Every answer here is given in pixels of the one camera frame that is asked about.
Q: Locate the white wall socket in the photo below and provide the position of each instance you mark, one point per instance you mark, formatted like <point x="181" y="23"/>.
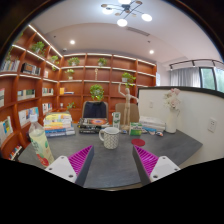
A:
<point x="212" y="125"/>

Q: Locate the white vase with flowers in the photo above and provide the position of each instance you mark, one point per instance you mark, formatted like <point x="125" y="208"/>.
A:
<point x="171" y="121"/>

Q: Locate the recessed ceiling light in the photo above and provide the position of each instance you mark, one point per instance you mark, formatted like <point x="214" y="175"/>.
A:
<point x="151" y="51"/>
<point x="72" y="42"/>

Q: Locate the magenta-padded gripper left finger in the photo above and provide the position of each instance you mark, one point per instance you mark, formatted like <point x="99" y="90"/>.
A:
<point x="61" y="166"/>

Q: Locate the dark office chair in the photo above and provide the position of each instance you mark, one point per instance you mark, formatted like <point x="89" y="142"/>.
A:
<point x="95" y="110"/>

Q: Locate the stack of colourful books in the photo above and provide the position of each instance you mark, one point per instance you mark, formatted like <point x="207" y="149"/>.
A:
<point x="58" y="125"/>

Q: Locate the orange wooden shelf unit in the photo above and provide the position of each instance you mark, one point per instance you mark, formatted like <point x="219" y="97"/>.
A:
<point x="80" y="88"/>

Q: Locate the small printed sticker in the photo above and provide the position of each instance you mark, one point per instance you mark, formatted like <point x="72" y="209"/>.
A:
<point x="150" y="130"/>
<point x="159" y="133"/>

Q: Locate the clear drink bottle white cap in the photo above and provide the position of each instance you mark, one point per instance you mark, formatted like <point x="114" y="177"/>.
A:
<point x="41" y="146"/>

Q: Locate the green and white box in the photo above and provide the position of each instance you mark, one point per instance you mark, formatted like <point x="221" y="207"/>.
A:
<point x="135" y="129"/>

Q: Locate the ceiling air vent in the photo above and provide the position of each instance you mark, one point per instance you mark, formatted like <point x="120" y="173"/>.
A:
<point x="138" y="31"/>

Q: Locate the green and white carton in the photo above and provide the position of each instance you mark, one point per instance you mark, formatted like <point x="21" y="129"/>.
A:
<point x="116" y="120"/>

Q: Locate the white patterned mug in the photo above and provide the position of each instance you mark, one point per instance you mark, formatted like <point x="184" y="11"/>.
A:
<point x="111" y="138"/>

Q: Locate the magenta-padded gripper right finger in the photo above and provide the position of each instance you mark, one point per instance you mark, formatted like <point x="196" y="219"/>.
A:
<point x="163" y="167"/>

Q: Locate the black track light rail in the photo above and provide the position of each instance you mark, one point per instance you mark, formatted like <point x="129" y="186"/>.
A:
<point x="193" y="62"/>

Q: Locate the wooden artist mannequin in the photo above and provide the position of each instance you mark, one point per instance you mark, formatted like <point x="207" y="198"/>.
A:
<point x="127" y="100"/>

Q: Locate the window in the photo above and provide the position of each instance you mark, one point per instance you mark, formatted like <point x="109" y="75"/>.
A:
<point x="208" y="78"/>

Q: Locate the grey curtain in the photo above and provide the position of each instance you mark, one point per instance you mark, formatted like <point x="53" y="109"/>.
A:
<point x="185" y="77"/>

